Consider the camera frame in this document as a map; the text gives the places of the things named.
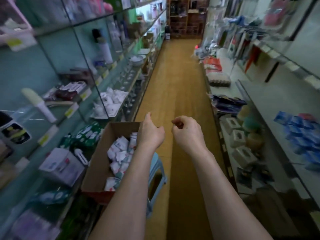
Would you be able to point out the person's left hand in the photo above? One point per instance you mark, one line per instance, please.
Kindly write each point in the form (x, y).
(151, 137)

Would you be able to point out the person's right hand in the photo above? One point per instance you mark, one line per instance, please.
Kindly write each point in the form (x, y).
(192, 140)

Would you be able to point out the pile of packets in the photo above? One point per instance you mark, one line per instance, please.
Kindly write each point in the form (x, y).
(120, 157)

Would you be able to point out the brown cardboard box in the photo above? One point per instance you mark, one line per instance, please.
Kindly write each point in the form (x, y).
(97, 162)

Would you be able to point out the metal store shelving unit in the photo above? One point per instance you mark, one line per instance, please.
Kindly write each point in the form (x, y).
(295, 92)

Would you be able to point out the person's right forearm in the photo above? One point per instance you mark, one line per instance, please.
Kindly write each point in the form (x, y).
(230, 202)

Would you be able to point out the person's left forearm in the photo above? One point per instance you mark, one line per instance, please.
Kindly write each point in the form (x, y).
(125, 202)

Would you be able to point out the beige tissue box holder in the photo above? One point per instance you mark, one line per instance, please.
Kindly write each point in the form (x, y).
(230, 125)
(245, 156)
(238, 138)

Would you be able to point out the red white packaged box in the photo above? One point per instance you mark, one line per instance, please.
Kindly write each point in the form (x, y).
(72, 91)

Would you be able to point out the white printed box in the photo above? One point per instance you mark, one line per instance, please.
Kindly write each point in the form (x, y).
(62, 167)

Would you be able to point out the slim green white box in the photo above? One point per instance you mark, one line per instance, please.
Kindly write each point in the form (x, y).
(50, 197)

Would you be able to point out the blue plastic stool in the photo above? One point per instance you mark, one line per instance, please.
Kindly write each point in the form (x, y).
(157, 182)

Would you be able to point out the dark plastic bags bundle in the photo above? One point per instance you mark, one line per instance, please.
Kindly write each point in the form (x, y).
(227, 104)

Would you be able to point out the white ceramic tea set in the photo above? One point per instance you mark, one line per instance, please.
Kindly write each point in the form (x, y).
(110, 102)

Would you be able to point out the beige round container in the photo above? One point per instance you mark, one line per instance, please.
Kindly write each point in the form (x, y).
(255, 141)
(245, 112)

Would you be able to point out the green round container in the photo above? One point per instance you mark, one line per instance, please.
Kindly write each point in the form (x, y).
(251, 124)

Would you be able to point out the white textured pack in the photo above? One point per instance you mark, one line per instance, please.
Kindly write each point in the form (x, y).
(219, 79)

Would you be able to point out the green bulb boxes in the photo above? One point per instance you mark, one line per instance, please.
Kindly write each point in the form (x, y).
(82, 135)

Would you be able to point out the white tube lamp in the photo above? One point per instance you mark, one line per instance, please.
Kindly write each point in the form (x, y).
(81, 157)

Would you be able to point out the red mesh bag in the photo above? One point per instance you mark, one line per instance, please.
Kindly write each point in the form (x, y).
(213, 64)

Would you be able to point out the stack of white bowls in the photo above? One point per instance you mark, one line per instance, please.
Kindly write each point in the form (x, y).
(136, 60)

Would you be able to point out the white thermos flask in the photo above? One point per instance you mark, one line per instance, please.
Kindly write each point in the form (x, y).
(105, 53)

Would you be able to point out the blue packaged goods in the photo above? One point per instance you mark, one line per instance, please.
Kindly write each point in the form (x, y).
(300, 137)

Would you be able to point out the black cap white bottle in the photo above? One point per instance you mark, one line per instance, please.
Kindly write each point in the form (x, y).
(14, 130)

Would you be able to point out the hanging packaged goods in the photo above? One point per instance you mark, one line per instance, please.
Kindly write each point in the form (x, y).
(255, 17)

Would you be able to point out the row of toiletry bottles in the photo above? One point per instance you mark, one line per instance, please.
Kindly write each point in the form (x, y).
(87, 7)

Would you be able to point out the clear wrapped purple items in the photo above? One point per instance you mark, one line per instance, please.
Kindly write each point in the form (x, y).
(35, 227)

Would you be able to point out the large brown carton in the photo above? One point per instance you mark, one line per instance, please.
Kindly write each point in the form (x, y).
(6, 165)

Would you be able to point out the yellow white price card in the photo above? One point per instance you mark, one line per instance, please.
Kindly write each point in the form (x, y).
(17, 42)

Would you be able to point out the pink framed panel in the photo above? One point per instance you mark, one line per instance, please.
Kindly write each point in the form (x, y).
(15, 17)

